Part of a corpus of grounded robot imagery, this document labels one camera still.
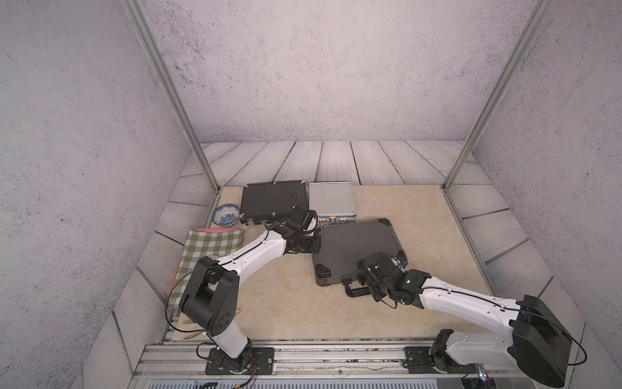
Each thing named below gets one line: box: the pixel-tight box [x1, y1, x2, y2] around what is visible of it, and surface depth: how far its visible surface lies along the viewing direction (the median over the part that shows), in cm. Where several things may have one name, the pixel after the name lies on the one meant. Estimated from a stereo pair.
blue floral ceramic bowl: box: [211, 204, 240, 227], surface depth 110 cm
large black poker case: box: [311, 218, 409, 297], surface depth 90 cm
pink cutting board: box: [194, 226, 242, 232], surface depth 107 cm
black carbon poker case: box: [239, 179, 308, 225], surface depth 113 cm
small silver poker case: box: [308, 180, 357, 227], surface depth 110 cm
